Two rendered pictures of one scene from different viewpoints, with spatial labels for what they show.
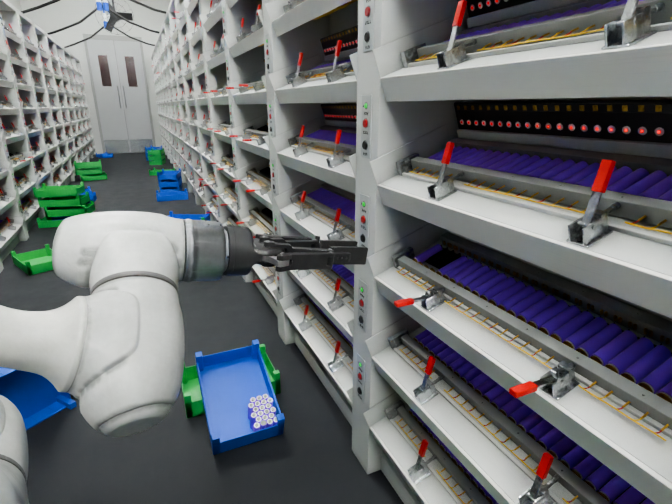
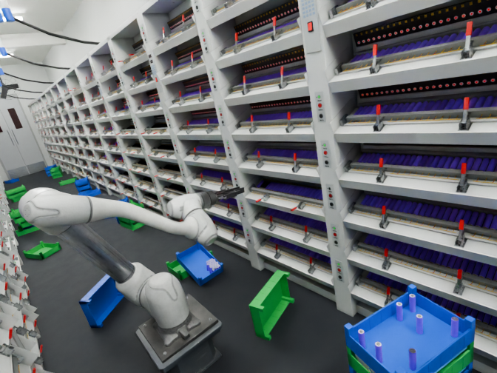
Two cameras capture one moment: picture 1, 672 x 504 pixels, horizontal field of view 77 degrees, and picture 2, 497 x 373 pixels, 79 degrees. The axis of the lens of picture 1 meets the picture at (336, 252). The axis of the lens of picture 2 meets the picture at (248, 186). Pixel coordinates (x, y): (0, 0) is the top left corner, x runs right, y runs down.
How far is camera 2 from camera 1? 0.96 m
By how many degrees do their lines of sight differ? 12
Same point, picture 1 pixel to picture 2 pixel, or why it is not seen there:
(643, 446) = (319, 211)
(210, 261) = (207, 202)
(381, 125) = (234, 148)
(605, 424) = (311, 210)
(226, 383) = (192, 261)
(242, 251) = (213, 197)
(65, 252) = (176, 209)
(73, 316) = (192, 220)
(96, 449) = not seen: hidden behind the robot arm
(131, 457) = not seen: hidden behind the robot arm
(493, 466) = (296, 237)
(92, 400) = (203, 236)
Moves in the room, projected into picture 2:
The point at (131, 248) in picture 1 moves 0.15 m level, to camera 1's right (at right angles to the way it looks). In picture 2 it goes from (191, 203) to (221, 195)
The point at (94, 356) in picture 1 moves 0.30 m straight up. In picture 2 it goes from (200, 226) to (183, 162)
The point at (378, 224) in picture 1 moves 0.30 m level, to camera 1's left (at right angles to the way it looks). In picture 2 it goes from (241, 179) to (194, 192)
